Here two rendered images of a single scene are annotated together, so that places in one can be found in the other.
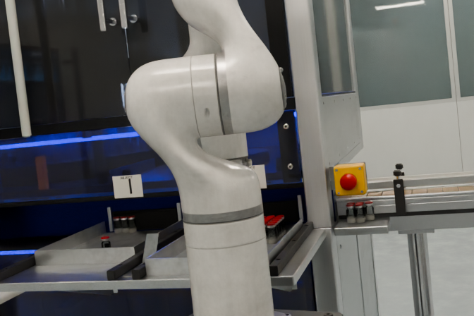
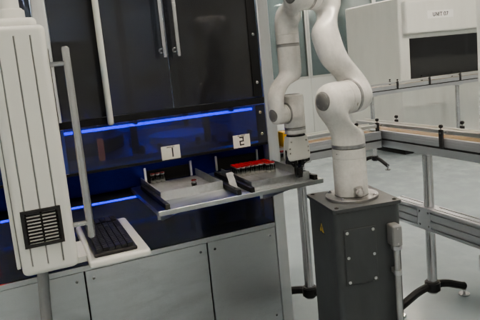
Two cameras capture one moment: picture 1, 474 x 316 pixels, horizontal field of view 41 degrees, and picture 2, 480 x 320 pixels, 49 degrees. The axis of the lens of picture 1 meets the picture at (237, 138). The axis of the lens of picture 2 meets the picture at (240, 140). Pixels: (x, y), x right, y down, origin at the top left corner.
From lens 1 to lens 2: 155 cm
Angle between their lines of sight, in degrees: 40
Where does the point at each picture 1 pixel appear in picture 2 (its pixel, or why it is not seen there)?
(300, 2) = (267, 47)
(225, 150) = (302, 122)
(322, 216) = (277, 158)
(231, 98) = (364, 98)
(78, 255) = (189, 190)
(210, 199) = (358, 138)
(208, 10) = (346, 62)
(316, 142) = not seen: hidden behind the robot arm
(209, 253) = (358, 161)
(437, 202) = (313, 147)
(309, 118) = not seen: hidden behind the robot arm
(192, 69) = (351, 86)
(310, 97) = not seen: hidden behind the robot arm
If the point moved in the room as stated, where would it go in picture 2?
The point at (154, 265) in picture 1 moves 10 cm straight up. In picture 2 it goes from (256, 184) to (253, 159)
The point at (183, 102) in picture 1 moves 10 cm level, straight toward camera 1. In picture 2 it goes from (352, 100) to (378, 100)
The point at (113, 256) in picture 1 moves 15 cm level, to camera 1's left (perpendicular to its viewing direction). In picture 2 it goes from (211, 187) to (179, 196)
